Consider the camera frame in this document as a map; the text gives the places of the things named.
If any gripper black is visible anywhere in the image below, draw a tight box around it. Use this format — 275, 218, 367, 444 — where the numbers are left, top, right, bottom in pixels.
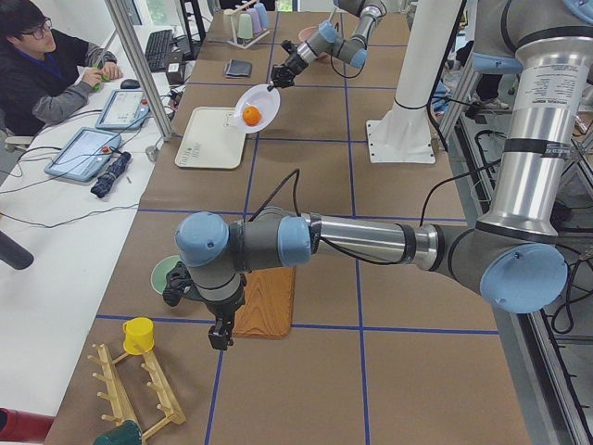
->
162, 261, 246, 350
267, 40, 309, 91

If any white round plate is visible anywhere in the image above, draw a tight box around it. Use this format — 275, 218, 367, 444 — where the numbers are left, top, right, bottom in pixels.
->
233, 84, 281, 134

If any orange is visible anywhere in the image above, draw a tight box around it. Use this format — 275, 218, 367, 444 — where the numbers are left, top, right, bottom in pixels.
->
242, 105, 262, 126

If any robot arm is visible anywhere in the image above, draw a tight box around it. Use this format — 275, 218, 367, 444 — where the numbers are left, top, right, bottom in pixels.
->
267, 1, 388, 91
162, 1, 592, 350

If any cream bear tray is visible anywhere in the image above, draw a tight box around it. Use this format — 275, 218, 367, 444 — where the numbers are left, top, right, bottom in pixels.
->
175, 107, 246, 170

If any folded grey cloth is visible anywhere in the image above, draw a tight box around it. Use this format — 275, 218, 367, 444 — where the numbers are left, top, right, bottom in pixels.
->
224, 59, 253, 79

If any wooden cutting board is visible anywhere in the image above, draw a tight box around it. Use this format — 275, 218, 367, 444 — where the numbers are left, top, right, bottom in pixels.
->
233, 268, 296, 340

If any purple cup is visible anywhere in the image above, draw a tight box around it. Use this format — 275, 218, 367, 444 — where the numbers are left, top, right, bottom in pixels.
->
246, 7, 262, 34

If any green cup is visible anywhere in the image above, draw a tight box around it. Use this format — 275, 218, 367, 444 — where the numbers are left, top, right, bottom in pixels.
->
237, 13, 254, 41

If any pink bowl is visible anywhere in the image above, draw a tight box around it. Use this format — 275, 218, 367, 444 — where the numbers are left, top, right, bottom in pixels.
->
297, 27, 330, 64

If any blue cup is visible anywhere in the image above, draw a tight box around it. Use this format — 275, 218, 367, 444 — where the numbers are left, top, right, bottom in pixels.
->
254, 3, 270, 29

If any yellow mug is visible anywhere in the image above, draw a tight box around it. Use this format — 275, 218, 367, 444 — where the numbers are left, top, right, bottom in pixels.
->
122, 317, 155, 355

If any light green bowl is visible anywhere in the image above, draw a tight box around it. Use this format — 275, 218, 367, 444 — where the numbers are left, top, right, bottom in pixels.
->
150, 255, 181, 295

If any black keyboard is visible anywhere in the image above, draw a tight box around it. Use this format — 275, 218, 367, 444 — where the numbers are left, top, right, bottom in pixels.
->
145, 29, 173, 72

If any wooden mug rack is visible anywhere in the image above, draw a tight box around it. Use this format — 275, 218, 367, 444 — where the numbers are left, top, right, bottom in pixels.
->
87, 343, 187, 444

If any dark green mug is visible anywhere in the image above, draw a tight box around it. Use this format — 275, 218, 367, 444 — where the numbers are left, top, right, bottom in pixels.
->
93, 420, 143, 445

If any black computer mouse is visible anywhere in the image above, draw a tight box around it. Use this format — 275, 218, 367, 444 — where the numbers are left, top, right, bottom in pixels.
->
120, 79, 140, 89

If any teach pendant far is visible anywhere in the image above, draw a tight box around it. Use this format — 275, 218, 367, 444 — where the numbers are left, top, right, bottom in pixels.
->
95, 89, 150, 131

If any teach pendant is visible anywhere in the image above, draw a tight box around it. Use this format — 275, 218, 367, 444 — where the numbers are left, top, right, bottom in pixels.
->
44, 127, 121, 183
95, 89, 150, 131

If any folded dark umbrella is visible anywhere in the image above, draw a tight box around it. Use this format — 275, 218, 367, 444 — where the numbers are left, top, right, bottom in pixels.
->
91, 152, 132, 198

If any teach pendant near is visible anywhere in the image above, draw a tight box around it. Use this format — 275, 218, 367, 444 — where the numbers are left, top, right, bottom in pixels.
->
44, 127, 121, 183

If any red cylinder object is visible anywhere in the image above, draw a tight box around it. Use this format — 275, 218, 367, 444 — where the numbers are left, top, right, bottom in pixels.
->
1, 408, 55, 444

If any seated person in black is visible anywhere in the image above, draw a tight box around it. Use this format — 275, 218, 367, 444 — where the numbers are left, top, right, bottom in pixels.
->
1, 1, 122, 136

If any white wire cup rack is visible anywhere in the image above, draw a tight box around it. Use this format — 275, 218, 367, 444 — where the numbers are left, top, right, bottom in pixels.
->
226, 29, 271, 49

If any wooden rack dowel handle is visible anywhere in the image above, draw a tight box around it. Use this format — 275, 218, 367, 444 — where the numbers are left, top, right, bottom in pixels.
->
220, 0, 259, 11

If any aluminium frame post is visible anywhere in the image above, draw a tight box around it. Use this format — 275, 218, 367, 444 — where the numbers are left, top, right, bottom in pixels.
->
105, 0, 173, 142

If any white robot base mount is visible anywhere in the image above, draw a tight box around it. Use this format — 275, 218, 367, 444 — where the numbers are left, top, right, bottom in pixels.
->
367, 0, 464, 164

